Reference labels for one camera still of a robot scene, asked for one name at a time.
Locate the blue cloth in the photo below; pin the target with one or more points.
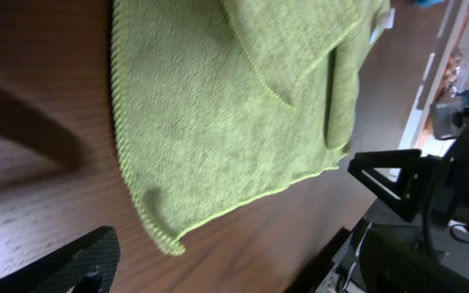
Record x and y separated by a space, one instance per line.
426 3

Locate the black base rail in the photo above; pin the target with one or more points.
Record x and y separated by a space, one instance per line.
336 268

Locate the green microfibre cloth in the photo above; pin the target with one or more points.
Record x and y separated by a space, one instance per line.
219 103

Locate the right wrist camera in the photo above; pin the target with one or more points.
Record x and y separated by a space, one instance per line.
449 118

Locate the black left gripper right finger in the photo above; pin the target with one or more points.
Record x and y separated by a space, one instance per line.
390 263

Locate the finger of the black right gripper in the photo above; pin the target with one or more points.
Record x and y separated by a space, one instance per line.
395 177

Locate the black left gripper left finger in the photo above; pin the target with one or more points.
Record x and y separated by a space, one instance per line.
87 264

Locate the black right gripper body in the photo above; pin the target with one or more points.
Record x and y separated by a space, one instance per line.
441 184

